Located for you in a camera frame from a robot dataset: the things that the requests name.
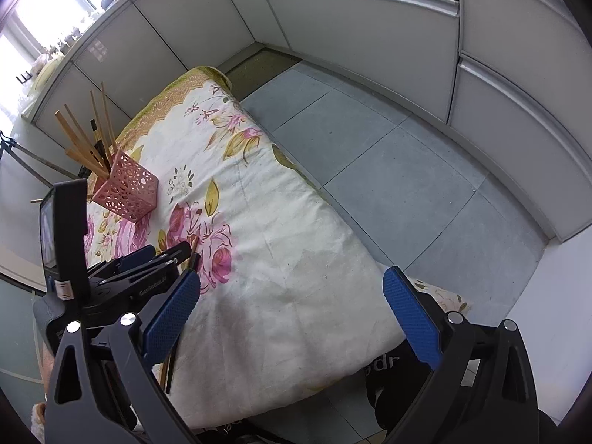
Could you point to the cream plastic basin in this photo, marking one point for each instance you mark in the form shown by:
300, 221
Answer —
46, 71

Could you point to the black chopstick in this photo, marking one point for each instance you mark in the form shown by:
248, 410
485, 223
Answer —
98, 141

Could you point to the black wall hook rack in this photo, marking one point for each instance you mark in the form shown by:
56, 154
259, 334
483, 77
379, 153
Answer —
22, 77

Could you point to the grey kitchen cabinets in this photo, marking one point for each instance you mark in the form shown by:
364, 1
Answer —
370, 32

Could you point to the person's left forearm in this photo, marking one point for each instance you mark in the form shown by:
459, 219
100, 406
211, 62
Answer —
40, 365

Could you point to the dark floor mat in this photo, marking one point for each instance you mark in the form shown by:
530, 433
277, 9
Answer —
263, 69

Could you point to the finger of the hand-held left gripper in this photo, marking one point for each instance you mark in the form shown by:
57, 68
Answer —
173, 252
134, 256

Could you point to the blue pole clip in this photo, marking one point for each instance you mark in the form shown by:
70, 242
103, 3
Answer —
4, 141

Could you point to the pink perforated utensil holder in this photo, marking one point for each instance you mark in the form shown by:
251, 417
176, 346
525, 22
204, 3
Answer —
129, 189

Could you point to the wooden mop pole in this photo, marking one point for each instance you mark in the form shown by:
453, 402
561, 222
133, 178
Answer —
41, 159
34, 171

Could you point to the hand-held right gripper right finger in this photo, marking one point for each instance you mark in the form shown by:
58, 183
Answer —
411, 314

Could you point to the floral blanket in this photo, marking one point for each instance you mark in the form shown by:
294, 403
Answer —
277, 240

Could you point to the window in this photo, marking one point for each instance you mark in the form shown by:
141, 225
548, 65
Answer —
41, 14

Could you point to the row of small figurines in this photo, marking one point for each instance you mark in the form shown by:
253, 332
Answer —
69, 39

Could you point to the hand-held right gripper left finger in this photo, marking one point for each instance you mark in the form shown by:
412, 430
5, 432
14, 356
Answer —
171, 314

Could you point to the wooden chopstick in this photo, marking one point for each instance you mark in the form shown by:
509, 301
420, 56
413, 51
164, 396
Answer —
83, 161
94, 101
78, 141
106, 106
194, 246
83, 129

